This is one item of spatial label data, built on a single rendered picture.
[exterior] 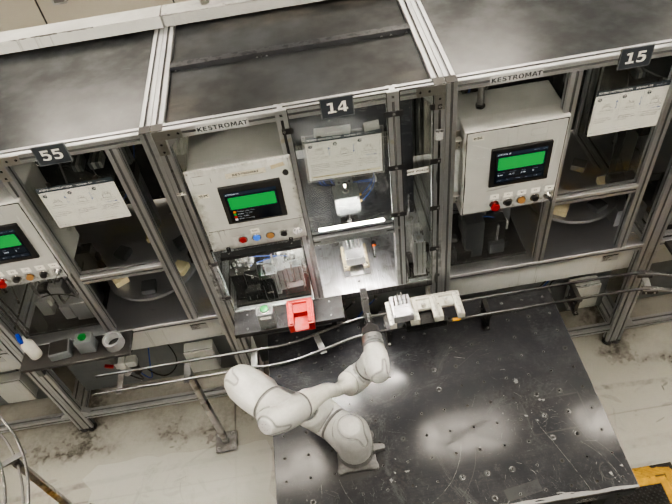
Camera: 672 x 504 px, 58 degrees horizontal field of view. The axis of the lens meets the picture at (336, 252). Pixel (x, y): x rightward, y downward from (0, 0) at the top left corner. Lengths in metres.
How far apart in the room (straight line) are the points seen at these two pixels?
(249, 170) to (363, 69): 0.59
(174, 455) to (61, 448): 0.71
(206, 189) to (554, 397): 1.81
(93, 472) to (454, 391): 2.16
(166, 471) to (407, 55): 2.62
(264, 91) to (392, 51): 0.54
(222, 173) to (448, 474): 1.58
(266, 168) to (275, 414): 0.94
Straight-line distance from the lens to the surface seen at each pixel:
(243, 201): 2.51
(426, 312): 3.06
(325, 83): 2.42
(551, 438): 2.95
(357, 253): 3.06
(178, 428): 3.93
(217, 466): 3.74
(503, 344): 3.16
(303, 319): 2.98
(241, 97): 2.44
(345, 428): 2.63
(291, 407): 2.14
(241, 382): 2.20
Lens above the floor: 3.31
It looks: 48 degrees down
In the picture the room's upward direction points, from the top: 9 degrees counter-clockwise
